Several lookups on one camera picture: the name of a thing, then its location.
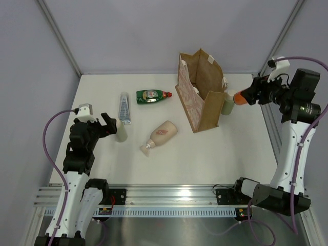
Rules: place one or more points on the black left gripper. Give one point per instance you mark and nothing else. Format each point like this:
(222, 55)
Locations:
(105, 129)

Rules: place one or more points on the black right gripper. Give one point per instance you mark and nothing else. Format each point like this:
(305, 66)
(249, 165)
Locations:
(261, 85)

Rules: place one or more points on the orange bottle with blue cap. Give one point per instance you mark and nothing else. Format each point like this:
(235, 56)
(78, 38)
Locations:
(239, 99)

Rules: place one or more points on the beige pump lotion bottle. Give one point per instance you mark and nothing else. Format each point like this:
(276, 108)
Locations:
(159, 136)

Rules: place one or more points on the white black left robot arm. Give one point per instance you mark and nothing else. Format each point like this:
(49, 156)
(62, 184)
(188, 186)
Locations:
(80, 194)

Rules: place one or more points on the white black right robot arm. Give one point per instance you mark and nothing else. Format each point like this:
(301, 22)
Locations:
(285, 194)

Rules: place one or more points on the brown canvas bag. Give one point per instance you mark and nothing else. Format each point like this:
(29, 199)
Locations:
(201, 89)

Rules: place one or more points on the pale green bottle left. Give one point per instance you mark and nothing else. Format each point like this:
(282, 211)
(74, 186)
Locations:
(121, 134)

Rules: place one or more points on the pale green bottle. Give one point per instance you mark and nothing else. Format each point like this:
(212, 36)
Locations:
(228, 104)
(121, 134)

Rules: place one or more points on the silver toothpaste tube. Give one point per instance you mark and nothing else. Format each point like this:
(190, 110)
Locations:
(124, 109)

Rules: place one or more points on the pale green bottle right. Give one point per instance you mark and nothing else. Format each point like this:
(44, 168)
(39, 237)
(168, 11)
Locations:
(228, 104)

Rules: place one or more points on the green dish soap bottle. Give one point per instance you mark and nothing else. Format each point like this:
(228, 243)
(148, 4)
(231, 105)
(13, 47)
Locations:
(151, 96)

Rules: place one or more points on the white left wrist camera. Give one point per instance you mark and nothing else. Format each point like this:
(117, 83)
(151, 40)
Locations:
(85, 113)

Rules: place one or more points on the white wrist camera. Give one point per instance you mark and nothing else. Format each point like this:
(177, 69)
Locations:
(85, 113)
(279, 66)

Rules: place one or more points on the aluminium right side rail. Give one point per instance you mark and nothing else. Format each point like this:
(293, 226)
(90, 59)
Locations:
(272, 126)

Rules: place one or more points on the aluminium rail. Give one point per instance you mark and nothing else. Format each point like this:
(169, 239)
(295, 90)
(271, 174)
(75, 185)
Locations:
(272, 126)
(145, 196)

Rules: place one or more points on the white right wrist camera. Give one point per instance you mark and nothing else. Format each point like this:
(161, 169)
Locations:
(279, 66)

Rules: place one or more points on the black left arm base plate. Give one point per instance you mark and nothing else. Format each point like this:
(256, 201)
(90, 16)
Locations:
(116, 195)

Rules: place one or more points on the aluminium front rail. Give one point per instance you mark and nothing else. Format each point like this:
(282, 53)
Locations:
(145, 196)

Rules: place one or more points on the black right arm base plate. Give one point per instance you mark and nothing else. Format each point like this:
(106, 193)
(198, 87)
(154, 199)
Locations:
(226, 196)

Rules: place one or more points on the aluminium right corner post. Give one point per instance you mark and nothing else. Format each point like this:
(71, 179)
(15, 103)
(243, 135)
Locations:
(283, 33)

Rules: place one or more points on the aluminium corner post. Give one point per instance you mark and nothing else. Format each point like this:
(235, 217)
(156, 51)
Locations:
(283, 33)
(58, 35)

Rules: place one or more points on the white slotted cable duct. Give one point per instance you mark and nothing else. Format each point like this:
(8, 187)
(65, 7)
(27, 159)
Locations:
(165, 212)

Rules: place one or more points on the aluminium left corner post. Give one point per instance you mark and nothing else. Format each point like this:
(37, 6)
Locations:
(58, 35)

